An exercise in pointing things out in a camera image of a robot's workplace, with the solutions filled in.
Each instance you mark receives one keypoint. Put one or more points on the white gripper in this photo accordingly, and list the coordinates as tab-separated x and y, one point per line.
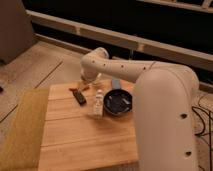
88	79

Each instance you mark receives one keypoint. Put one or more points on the black eraser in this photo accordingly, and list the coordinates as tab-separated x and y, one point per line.
79	97

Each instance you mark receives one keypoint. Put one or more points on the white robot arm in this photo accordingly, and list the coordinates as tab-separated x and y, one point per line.
162	98

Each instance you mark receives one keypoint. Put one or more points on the white sponge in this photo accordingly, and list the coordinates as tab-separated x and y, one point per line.
115	83

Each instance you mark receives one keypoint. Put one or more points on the small white bottle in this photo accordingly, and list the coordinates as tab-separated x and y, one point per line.
98	104

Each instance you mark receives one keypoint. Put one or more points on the black bowl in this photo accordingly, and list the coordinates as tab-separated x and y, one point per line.
117	102

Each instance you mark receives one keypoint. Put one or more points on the wooden cutting board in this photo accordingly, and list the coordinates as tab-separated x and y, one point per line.
75	141

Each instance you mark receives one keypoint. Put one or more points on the grey cabinet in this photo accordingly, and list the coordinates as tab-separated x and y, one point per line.
16	31

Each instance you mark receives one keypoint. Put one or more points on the yellow cloth mat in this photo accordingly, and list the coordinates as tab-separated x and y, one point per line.
21	149

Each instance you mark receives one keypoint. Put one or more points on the white shelf rail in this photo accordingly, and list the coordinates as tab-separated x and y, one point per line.
154	48

